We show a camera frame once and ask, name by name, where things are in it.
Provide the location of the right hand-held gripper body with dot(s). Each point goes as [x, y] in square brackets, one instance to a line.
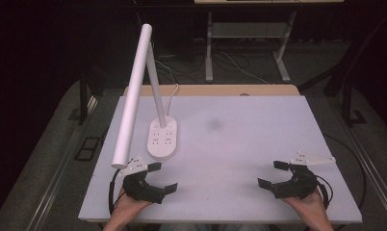
[297, 187]

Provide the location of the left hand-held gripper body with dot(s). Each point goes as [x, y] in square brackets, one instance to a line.
[140, 189]

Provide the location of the white desk lamp with socket base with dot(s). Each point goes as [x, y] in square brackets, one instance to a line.
[134, 96]

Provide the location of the person's left hand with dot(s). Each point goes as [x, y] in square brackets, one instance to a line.
[129, 207]

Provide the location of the person's right hand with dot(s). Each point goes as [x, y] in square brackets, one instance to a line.
[310, 207]

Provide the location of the black metal stand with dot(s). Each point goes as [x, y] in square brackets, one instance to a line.
[347, 96]
[83, 96]

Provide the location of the black rectangular floor frame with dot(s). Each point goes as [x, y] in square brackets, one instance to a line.
[87, 148]

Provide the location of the aluminium floor rail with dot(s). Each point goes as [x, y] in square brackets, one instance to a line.
[371, 166]
[63, 160]

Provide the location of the grey metal desk frame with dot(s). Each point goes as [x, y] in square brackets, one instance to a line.
[246, 30]

